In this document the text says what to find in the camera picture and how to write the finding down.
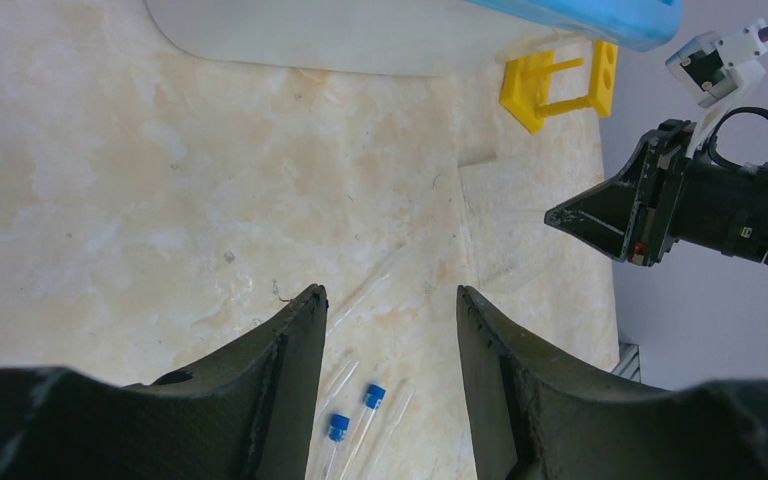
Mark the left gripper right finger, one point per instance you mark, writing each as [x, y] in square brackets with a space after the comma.
[537, 412]

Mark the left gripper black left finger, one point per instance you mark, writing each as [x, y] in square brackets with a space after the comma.
[245, 411]

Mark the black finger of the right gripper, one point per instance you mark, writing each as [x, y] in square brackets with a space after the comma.
[625, 216]

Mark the clear plastic tube rack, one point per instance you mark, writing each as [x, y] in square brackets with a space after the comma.
[505, 200]

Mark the blue plastic bin lid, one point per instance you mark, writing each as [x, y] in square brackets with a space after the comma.
[640, 25]

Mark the white plastic storage bin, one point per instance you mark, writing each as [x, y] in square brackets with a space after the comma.
[403, 38]

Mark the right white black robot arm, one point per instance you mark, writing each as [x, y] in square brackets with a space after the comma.
[720, 205]

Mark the yellow test tube rack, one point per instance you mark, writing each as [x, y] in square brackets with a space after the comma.
[530, 94]

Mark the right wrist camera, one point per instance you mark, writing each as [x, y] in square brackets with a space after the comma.
[719, 72]

